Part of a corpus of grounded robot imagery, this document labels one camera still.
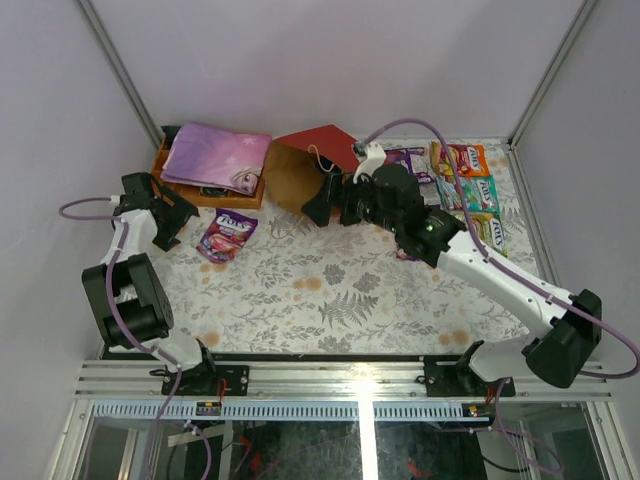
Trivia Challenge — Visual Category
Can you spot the aluminium front rail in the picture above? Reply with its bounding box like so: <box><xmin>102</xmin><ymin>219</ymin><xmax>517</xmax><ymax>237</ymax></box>
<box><xmin>74</xmin><ymin>359</ymin><xmax>613</xmax><ymax>403</ymax></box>

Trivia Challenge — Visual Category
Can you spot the right aluminium frame post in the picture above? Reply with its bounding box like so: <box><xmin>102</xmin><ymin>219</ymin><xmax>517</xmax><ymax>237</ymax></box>
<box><xmin>507</xmin><ymin>0</ymin><xmax>601</xmax><ymax>149</ymax></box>

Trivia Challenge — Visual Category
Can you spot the red brown paper bag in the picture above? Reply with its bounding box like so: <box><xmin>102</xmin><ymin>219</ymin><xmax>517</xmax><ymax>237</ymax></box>
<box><xmin>262</xmin><ymin>124</ymin><xmax>358</xmax><ymax>221</ymax></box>

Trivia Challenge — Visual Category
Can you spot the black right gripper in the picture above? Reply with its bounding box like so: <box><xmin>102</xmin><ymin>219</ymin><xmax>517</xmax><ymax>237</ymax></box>
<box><xmin>301</xmin><ymin>169</ymin><xmax>401</xmax><ymax>234</ymax></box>

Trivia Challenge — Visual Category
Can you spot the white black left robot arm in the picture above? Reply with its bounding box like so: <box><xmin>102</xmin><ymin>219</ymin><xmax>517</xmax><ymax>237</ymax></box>
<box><xmin>82</xmin><ymin>172</ymin><xmax>219</xmax><ymax>396</ymax></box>

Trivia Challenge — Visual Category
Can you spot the green yellow candy bag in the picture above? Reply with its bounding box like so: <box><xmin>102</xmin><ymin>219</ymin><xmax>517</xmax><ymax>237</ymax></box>
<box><xmin>470</xmin><ymin>211</ymin><xmax>507</xmax><ymax>256</ymax></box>

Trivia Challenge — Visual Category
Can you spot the green blue snack packet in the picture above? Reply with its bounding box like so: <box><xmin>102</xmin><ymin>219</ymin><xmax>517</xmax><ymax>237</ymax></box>
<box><xmin>317</xmin><ymin>156</ymin><xmax>339</xmax><ymax>174</ymax></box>

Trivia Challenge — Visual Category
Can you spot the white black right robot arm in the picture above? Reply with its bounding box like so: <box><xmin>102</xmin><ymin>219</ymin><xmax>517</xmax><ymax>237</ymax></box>
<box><xmin>302</xmin><ymin>165</ymin><xmax>602</xmax><ymax>395</ymax></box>

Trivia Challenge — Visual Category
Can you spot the aluminium frame post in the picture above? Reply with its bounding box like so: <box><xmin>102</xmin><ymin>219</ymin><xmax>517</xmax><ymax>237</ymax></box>
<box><xmin>73</xmin><ymin>0</ymin><xmax>163</xmax><ymax>148</ymax></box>
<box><xmin>507</xmin><ymin>0</ymin><xmax>601</xmax><ymax>149</ymax></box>

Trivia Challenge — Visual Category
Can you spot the pink purple folded cloth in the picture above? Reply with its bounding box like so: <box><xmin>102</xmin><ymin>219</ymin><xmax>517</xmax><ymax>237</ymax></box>
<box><xmin>160</xmin><ymin>123</ymin><xmax>272</xmax><ymax>196</ymax></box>

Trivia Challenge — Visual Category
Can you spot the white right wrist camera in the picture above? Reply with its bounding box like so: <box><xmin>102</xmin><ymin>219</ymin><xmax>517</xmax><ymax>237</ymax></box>
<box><xmin>352</xmin><ymin>141</ymin><xmax>386</xmax><ymax>183</ymax></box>

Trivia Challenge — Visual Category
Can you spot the purple Fox's berries candy bag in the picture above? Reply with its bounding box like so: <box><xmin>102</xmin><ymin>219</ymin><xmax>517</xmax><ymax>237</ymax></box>
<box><xmin>196</xmin><ymin>208</ymin><xmax>258</xmax><ymax>264</ymax></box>

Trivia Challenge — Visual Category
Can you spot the wooden tray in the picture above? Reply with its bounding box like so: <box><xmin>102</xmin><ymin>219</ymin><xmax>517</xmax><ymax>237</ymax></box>
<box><xmin>151</xmin><ymin>136</ymin><xmax>265</xmax><ymax>210</ymax></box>

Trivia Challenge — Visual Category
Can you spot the teal Fox's mint candy bag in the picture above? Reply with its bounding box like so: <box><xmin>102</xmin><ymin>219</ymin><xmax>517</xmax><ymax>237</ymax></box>
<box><xmin>436</xmin><ymin>176</ymin><xmax>500</xmax><ymax>213</ymax></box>

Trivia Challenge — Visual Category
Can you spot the left aluminium frame post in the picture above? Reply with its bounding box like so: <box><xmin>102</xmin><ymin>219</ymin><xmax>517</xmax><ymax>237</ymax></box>
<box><xmin>73</xmin><ymin>0</ymin><xmax>163</xmax><ymax>148</ymax></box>

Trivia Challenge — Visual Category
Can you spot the orange Fox's fruits candy bag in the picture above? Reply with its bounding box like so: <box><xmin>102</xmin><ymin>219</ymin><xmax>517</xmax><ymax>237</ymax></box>
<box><xmin>429</xmin><ymin>142</ymin><xmax>490</xmax><ymax>177</ymax></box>

